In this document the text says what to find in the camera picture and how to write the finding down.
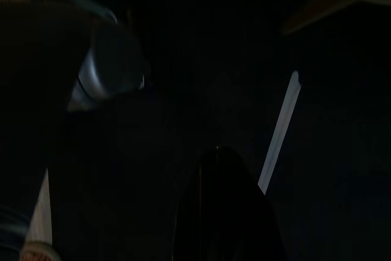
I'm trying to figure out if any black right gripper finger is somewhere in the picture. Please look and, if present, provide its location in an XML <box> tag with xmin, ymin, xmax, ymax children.
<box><xmin>198</xmin><ymin>146</ymin><xmax>287</xmax><ymax>261</ymax></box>

